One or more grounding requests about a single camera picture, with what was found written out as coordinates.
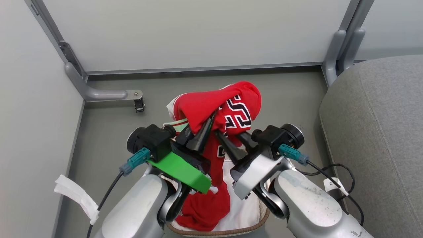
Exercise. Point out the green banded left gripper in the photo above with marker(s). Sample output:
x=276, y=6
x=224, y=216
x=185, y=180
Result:
x=180, y=170

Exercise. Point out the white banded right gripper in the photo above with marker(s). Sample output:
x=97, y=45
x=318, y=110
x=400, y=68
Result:
x=256, y=172

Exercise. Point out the red basketball jersey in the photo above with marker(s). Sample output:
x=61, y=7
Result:
x=205, y=105

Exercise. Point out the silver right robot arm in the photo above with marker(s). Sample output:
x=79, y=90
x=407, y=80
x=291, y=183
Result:
x=314, y=208

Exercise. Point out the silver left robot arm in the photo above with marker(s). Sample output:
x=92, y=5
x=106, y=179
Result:
x=132, y=211

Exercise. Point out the cream laundry basket brown rim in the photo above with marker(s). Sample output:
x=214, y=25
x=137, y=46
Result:
x=254, y=224

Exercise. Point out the black caster wheel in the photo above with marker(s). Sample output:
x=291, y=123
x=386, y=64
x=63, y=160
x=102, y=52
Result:
x=139, y=105

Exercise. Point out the white cloth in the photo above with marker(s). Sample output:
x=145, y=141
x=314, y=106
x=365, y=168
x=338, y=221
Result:
x=243, y=211

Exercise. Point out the grey partition foot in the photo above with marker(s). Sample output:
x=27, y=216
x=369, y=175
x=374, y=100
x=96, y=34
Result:
x=99, y=94

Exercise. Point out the white tape strip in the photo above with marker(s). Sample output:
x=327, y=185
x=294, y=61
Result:
x=77, y=195

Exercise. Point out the grey fabric sofa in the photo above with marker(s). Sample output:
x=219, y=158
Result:
x=380, y=138

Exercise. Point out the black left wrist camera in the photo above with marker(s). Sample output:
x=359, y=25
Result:
x=153, y=138

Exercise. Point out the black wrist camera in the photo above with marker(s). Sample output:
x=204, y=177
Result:
x=281, y=134
x=153, y=138

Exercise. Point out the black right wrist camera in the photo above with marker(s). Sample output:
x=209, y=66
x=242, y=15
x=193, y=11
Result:
x=281, y=134

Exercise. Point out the grey partition bottom rail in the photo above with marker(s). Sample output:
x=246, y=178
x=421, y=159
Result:
x=198, y=68

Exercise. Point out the grey double partition post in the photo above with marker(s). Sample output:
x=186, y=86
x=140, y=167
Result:
x=347, y=43

